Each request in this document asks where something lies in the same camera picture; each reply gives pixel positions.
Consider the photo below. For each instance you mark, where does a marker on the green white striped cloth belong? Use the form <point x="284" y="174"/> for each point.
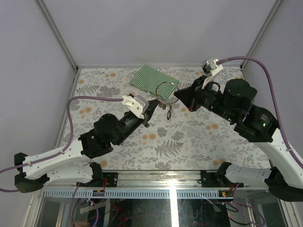
<point x="148" y="78"/>

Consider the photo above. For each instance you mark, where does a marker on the white slotted cable duct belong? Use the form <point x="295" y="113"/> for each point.
<point x="136" y="194"/>

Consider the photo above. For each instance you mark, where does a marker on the floral patterned table mat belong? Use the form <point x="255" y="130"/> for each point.
<point x="189" y="141"/>

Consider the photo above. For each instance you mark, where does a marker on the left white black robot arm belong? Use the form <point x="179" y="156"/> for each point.
<point x="49" y="168"/>

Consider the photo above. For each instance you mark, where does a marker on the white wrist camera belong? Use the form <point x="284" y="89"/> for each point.
<point x="137" y="105"/>
<point x="211" y="68"/>

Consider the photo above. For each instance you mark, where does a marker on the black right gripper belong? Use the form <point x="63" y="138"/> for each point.
<point x="191" y="96"/>

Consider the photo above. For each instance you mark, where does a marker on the large silver keyring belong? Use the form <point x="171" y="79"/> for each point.
<point x="164" y="93"/>

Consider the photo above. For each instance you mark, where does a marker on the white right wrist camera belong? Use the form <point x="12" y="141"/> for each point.
<point x="211" y="68"/>

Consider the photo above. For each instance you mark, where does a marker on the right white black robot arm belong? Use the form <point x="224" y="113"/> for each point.
<point x="255" y="124"/>

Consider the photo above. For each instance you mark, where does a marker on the aluminium mounting rail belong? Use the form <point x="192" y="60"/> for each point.
<point x="157" y="179"/>

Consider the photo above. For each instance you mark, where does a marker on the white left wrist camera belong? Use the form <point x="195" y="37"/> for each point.
<point x="137" y="105"/>

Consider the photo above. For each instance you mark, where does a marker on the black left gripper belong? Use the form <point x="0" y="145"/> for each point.
<point x="149" y="113"/>

